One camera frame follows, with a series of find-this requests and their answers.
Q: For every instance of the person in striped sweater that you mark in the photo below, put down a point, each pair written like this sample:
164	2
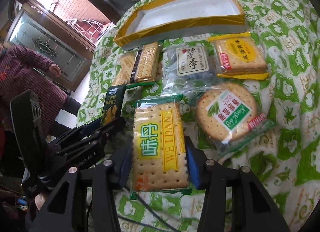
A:
18	74

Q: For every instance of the Weidan green cracker pack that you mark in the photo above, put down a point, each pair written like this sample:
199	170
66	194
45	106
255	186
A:
159	158

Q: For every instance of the dark green cracker pack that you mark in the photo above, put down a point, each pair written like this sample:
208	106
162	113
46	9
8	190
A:
114	101

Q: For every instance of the green patterned quilt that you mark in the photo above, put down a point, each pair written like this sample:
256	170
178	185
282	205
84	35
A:
286	158

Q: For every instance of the wooden glass-panel door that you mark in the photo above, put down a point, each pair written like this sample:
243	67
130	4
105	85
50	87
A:
40	30

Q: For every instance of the round scallion cracker pack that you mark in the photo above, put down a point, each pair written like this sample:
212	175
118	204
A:
229	116

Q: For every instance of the beige cracker pack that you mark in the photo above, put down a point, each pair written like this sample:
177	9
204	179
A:
127	62

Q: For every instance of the small golden cracker pack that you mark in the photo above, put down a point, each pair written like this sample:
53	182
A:
121	78

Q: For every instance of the metal stair railing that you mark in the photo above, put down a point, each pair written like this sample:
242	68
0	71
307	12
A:
90	29

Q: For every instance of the yellow square cracker pack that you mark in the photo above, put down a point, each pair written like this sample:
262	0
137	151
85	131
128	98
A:
238	57

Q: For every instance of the yellow-rimmed white foam tray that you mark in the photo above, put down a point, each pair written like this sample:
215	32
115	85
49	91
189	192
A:
166	19

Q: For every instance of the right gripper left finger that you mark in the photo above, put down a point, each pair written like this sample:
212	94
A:
65	207

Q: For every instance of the clear preserved plum bag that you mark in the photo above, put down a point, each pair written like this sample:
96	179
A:
188	68

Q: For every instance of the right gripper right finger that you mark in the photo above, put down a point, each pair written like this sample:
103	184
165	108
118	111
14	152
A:
230	191

